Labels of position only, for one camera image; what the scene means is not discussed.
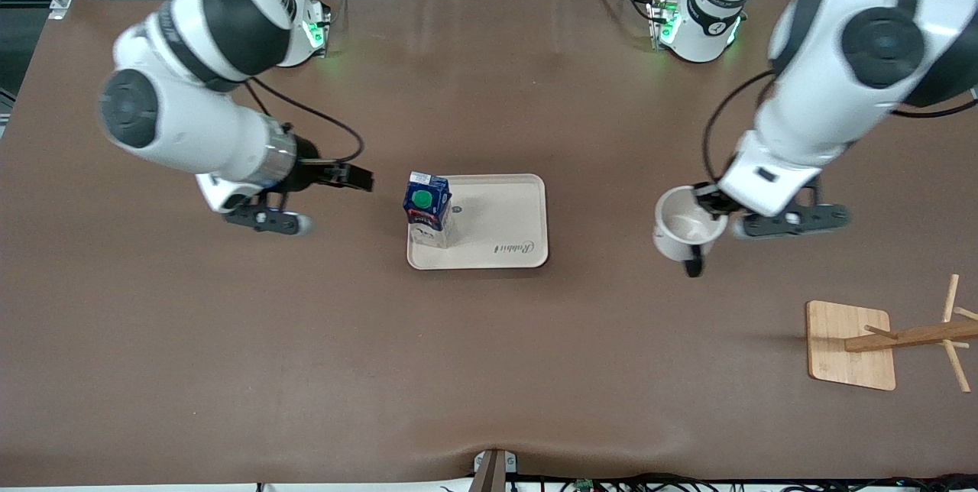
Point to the wooden cup rack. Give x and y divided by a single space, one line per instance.
840 347

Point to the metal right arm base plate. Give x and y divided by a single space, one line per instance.
330 14

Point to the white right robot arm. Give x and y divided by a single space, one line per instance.
191 125

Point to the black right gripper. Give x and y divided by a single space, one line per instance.
309 169

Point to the aluminium camera post bracket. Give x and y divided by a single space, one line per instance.
493 473

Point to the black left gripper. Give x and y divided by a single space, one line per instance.
708 199

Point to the cream rabbit print tray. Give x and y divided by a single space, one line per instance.
497 217

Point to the blue milk carton green cap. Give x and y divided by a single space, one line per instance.
426 202

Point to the brown table mat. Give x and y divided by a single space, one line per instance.
229 324

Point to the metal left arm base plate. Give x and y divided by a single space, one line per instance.
655 18

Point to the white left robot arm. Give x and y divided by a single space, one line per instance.
810 110

